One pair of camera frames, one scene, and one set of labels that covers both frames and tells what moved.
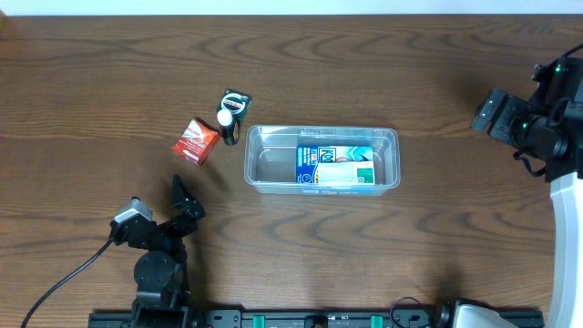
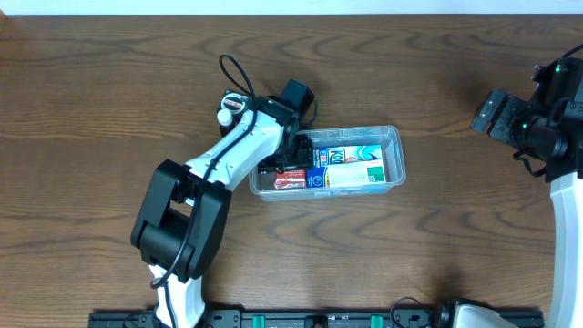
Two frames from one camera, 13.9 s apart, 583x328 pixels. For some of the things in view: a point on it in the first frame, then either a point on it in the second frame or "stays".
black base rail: x=275 y=318 stays
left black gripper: x=180 y=220 -> x=301 y=152
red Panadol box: x=197 y=141 -> x=294 y=179
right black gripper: x=496 y=117 stays
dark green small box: x=235 y=102 stays
